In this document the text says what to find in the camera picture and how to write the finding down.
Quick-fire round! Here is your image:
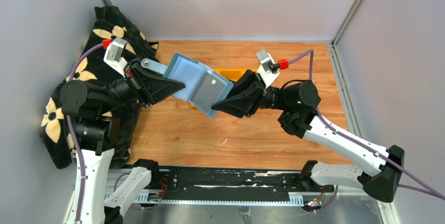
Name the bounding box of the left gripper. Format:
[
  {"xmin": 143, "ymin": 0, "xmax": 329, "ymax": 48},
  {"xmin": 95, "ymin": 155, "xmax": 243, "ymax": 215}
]
[{"xmin": 100, "ymin": 56, "xmax": 186, "ymax": 113}]

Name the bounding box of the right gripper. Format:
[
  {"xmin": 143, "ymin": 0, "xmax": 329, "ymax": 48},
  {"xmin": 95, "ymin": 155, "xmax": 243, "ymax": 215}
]
[{"xmin": 209, "ymin": 70, "xmax": 290, "ymax": 119}]

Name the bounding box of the dark grey credit card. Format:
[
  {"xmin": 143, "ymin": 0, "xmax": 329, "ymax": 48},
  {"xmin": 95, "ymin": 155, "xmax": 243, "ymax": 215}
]
[{"xmin": 191, "ymin": 73, "xmax": 227, "ymax": 114}]

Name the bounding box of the blue leather card holder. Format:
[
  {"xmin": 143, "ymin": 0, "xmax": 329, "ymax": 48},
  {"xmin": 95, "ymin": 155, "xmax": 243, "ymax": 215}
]
[{"xmin": 140, "ymin": 52, "xmax": 234, "ymax": 119}]

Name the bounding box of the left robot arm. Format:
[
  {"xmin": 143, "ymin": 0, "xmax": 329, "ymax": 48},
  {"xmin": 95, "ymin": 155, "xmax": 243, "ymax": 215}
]
[{"xmin": 59, "ymin": 59, "xmax": 185, "ymax": 223}]

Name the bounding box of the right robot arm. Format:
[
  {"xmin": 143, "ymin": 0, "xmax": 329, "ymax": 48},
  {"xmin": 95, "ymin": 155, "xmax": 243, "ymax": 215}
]
[{"xmin": 212, "ymin": 70, "xmax": 405, "ymax": 202}]

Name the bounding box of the middle yellow bin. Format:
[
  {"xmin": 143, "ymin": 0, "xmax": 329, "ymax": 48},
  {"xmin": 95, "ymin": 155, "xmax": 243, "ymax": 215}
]
[{"xmin": 215, "ymin": 68, "xmax": 245, "ymax": 81}]

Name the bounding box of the right yellow bin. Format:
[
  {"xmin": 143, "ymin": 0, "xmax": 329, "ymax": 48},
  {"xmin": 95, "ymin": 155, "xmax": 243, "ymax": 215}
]
[{"xmin": 242, "ymin": 69, "xmax": 258, "ymax": 74}]

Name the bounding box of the black floral blanket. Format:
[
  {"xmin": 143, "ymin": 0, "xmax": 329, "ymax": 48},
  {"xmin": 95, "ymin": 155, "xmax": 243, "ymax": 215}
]
[{"xmin": 40, "ymin": 6, "xmax": 158, "ymax": 169}]

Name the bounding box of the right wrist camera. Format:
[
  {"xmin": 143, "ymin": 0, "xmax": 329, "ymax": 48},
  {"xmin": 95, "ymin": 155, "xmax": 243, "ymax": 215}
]
[{"xmin": 256, "ymin": 49, "xmax": 289, "ymax": 89}]

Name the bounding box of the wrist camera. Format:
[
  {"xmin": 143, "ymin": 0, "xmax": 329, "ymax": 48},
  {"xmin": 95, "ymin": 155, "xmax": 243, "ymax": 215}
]
[
  {"xmin": 103, "ymin": 38, "xmax": 128, "ymax": 77},
  {"xmin": 256, "ymin": 49, "xmax": 289, "ymax": 89}
]

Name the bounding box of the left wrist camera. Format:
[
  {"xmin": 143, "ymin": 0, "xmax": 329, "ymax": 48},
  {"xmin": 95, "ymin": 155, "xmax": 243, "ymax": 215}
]
[{"xmin": 103, "ymin": 38, "xmax": 128, "ymax": 77}]

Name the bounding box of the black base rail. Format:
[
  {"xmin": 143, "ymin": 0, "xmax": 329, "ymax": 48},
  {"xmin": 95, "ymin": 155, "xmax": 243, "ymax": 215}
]
[{"xmin": 104, "ymin": 165, "xmax": 338, "ymax": 206}]

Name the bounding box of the right aluminium frame post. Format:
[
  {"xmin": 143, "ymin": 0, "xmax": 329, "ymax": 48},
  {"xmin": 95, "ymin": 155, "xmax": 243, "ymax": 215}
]
[{"xmin": 331, "ymin": 0, "xmax": 364, "ymax": 47}]

